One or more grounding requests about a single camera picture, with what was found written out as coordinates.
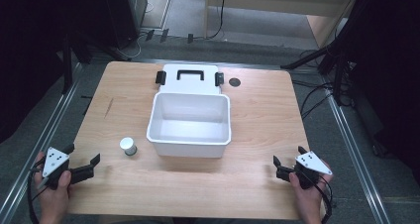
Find metal floor rail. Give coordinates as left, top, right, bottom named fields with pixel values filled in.
left=0, top=60, right=83, bottom=224
left=325, top=81, right=392, bottom=224

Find black floor cables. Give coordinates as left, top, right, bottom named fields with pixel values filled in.
left=291, top=79, right=335, bottom=121

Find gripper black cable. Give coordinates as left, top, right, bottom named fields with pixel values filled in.
left=27, top=166, right=46, bottom=224
left=306, top=173, right=334, bottom=224

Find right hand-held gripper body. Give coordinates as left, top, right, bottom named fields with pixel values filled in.
left=275, top=150, right=334, bottom=190

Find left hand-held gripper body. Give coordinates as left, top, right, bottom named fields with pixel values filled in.
left=32, top=144, right=96, bottom=190

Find small white-capped bottle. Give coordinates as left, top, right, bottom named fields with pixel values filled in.
left=119, top=137, right=139, bottom=157

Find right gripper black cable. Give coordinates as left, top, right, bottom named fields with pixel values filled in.
left=306, top=173, right=334, bottom=224

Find person's left hand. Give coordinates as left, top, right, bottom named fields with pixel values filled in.
left=34, top=151, right=72, bottom=220

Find black hanging cable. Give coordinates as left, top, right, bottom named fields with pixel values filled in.
left=193, top=0, right=229, bottom=41

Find white plastic storage box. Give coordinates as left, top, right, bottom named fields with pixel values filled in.
left=146, top=63, right=232, bottom=160

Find person's right hand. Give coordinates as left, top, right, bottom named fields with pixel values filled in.
left=288, top=160, right=333, bottom=218

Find black metal stand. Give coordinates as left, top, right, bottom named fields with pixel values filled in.
left=280, top=19, right=356, bottom=107

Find dark cabinet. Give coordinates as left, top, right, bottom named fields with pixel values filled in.
left=102, top=0, right=149, bottom=51

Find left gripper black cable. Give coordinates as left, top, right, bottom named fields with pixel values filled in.
left=27, top=166, right=46, bottom=224

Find light wooden furniture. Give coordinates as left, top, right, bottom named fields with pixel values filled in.
left=203, top=0, right=362, bottom=50

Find white floor cable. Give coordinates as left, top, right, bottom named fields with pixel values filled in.
left=116, top=30, right=149, bottom=60

